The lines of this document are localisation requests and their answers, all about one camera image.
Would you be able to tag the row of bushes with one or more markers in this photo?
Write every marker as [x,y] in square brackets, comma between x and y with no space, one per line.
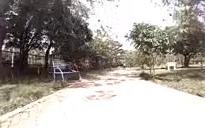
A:
[103,53]

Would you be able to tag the dry grass strip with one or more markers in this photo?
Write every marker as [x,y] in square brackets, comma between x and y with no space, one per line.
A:
[10,96]

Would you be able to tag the pale paved path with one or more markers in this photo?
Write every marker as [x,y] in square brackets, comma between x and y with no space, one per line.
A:
[123,106]

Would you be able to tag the small leafy tree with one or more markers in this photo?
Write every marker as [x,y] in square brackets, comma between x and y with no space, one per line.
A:
[150,40]

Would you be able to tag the group of large dark trees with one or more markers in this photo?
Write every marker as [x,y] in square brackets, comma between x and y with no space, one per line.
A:
[40,26]

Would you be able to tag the metal fence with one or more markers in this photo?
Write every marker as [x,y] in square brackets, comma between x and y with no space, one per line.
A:
[33,60]

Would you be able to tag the pale kerb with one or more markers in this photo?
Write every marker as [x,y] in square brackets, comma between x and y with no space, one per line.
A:
[23,108]

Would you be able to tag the dry grass field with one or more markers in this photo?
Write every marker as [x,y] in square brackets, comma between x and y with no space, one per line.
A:
[190,81]

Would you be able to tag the large spreading tree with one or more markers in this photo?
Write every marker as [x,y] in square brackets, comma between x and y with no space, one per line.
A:
[190,40]

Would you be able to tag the blue and white metal bench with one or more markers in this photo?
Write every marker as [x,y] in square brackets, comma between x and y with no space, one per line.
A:
[65,74]

